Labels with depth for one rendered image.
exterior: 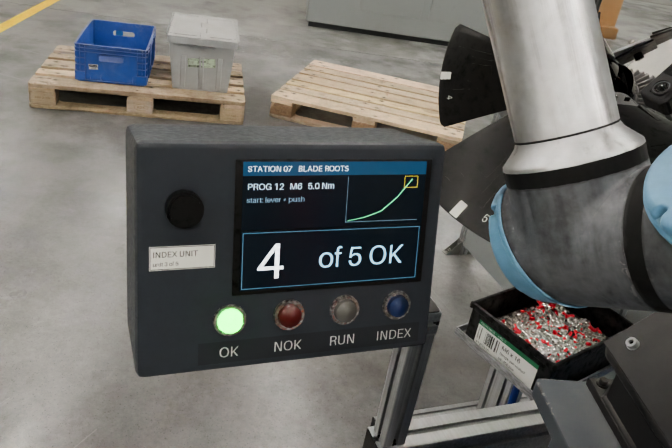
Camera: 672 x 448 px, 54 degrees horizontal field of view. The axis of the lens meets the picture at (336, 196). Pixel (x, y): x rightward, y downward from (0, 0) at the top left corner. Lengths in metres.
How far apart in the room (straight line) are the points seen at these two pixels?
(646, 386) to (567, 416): 0.08
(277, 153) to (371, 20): 6.29
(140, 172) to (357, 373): 1.78
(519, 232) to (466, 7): 6.37
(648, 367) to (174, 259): 0.46
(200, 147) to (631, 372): 0.46
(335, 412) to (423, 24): 5.26
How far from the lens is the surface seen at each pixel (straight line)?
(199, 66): 3.99
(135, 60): 4.00
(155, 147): 0.50
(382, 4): 6.76
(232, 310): 0.54
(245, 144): 0.51
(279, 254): 0.53
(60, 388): 2.13
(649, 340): 0.73
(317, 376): 2.18
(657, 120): 1.19
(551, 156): 0.54
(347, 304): 0.56
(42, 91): 4.04
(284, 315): 0.55
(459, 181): 1.23
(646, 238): 0.51
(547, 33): 0.54
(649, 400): 0.69
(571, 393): 0.76
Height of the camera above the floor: 1.45
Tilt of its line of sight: 26 degrees down
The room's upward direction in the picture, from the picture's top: 10 degrees clockwise
